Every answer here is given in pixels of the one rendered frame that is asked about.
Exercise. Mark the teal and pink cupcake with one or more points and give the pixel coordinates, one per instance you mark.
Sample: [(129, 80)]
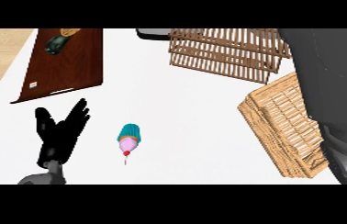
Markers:
[(128, 139)]

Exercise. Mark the dark brown wooden placemat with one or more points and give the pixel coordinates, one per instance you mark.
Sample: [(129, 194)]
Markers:
[(62, 67)]

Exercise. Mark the dark green vegetable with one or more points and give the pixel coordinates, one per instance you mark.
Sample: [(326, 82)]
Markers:
[(56, 44)]

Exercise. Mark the tan wicker basket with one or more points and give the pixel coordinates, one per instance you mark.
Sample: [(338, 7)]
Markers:
[(282, 126)]

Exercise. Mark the dark grey rounded object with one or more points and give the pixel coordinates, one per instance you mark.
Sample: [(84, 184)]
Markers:
[(153, 34)]

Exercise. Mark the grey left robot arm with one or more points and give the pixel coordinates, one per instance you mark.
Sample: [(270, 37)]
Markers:
[(47, 176)]

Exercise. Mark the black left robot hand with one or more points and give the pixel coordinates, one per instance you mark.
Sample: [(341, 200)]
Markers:
[(57, 132)]

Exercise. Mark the wooden slatted tiered shelf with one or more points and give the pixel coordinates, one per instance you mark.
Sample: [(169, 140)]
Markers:
[(225, 51)]

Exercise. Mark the large dark grey appliance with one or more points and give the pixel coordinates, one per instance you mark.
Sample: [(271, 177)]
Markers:
[(317, 96)]

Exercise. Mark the tan croissant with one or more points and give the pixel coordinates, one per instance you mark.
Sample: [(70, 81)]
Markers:
[(69, 31)]

